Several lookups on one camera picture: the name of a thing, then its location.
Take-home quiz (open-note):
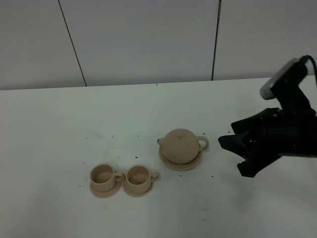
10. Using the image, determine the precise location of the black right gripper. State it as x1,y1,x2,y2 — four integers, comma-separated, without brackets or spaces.
218,82,317,177

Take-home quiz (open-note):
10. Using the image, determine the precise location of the tan ceramic teapot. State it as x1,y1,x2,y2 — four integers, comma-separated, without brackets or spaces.
157,128,210,165

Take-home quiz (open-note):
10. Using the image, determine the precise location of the tan teapot saucer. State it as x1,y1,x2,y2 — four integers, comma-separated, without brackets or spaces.
158,147,203,171

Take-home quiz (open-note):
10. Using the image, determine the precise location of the right tan teacup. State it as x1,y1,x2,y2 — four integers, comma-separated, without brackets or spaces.
124,165,160,193

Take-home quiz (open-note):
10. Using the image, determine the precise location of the tan teacup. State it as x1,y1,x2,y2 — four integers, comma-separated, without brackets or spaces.
124,165,160,193
90,164,125,192

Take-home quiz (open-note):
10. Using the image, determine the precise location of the right tan cup saucer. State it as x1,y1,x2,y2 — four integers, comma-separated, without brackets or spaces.
122,181,155,198

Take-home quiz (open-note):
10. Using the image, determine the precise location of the tan cup saucer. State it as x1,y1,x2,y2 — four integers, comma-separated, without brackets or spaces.
90,181,122,198
122,181,155,198

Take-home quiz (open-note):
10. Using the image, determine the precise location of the left tan teacup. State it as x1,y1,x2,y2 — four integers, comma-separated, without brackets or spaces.
90,164,125,192

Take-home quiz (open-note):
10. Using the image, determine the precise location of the left tan cup saucer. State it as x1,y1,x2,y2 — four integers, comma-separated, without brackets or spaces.
90,181,122,198

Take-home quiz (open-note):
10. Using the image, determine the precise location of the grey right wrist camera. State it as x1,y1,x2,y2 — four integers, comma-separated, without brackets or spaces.
260,58,308,100

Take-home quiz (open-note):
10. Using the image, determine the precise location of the black camera cable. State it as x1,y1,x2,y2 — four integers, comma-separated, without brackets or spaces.
299,55,317,82

